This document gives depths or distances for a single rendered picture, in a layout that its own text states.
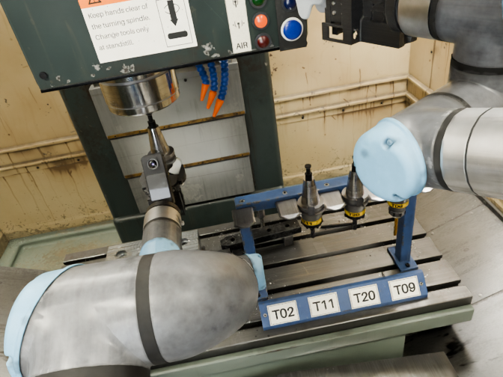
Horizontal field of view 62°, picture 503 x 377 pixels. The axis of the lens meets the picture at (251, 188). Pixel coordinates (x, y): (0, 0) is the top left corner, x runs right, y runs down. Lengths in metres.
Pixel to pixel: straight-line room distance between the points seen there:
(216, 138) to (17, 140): 0.93
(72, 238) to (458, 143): 2.03
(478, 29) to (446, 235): 1.19
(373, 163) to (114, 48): 0.46
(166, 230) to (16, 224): 1.59
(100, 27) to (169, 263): 0.40
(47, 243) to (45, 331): 1.84
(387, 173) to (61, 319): 0.33
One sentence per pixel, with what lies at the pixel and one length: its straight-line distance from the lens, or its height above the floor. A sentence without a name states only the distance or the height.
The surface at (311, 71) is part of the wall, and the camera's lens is 1.87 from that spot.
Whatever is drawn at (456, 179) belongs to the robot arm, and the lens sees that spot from 0.39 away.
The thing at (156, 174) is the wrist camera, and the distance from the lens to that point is 0.88.
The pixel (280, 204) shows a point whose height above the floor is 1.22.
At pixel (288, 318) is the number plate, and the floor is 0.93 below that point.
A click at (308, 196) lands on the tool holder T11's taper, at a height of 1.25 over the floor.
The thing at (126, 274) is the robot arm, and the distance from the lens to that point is 0.44.
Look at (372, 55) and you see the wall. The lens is 1.94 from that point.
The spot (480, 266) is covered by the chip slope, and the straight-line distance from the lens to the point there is 1.51.
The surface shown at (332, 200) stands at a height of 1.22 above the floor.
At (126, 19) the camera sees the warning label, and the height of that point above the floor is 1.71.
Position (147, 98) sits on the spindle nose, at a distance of 0.87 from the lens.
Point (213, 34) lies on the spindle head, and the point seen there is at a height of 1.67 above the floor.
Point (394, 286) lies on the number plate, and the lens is 1.20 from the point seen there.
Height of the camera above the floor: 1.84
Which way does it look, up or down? 35 degrees down
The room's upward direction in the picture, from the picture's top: 10 degrees counter-clockwise
